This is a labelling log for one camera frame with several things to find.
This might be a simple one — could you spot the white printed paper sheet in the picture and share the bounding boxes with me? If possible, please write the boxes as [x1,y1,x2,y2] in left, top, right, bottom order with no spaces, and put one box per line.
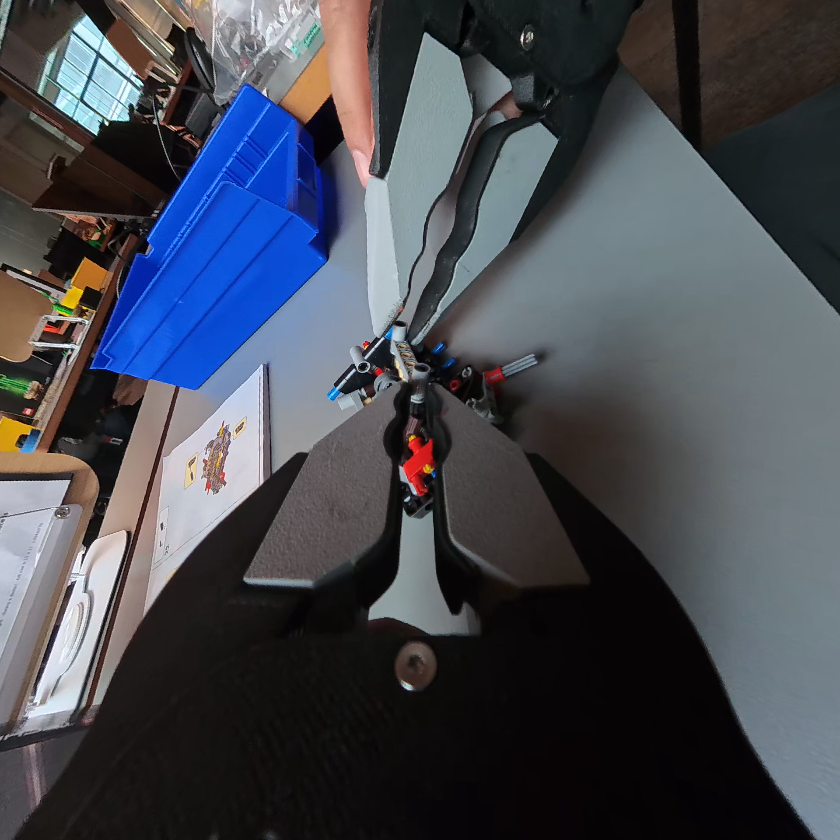
[0,479,74,652]

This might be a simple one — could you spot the red and grey lego axle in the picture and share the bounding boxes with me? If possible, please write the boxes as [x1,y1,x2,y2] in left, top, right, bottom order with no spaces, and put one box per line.
[483,353,543,389]

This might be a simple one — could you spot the white device on tray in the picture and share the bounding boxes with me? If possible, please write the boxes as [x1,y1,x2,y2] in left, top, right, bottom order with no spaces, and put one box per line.
[0,453,101,731]

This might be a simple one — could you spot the multicoloured lego engine assembly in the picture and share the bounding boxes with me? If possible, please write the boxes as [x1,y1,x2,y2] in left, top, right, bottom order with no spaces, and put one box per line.
[326,322,505,519]

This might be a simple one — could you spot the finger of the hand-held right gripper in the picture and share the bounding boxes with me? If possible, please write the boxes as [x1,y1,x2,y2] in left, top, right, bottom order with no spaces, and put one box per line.
[364,31,476,337]
[409,117,560,342]

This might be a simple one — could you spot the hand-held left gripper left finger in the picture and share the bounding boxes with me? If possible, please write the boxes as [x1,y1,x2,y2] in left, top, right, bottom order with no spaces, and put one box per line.
[243,391,405,609]

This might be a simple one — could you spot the lego instruction booklet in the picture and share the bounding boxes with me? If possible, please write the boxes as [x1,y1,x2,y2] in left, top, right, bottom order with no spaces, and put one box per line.
[151,363,271,595]

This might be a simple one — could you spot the tan cardboard box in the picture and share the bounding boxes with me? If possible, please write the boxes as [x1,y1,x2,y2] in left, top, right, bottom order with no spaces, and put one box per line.
[279,42,332,126]

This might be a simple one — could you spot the clear plastic parts bag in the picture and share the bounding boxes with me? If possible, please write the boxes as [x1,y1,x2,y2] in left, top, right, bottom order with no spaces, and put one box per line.
[209,0,329,101]

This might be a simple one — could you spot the yellow box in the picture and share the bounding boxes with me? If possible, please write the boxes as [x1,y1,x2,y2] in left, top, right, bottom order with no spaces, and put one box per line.
[69,257,114,309]

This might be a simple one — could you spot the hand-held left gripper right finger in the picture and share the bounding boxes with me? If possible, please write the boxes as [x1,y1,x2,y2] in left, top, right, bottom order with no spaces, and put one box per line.
[427,391,592,616]

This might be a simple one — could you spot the silver monitor stand base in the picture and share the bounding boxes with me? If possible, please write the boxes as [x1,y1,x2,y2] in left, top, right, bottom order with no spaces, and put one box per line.
[26,530,132,718]

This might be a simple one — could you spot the window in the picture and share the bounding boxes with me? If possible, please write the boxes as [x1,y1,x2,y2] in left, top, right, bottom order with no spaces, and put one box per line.
[39,13,147,135]

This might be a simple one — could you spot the person's right hand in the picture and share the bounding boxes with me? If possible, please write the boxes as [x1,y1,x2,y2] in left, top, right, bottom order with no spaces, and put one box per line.
[320,0,378,189]

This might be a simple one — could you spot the black metal post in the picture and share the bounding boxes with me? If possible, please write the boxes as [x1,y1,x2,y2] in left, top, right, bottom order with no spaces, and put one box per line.
[672,0,702,153]

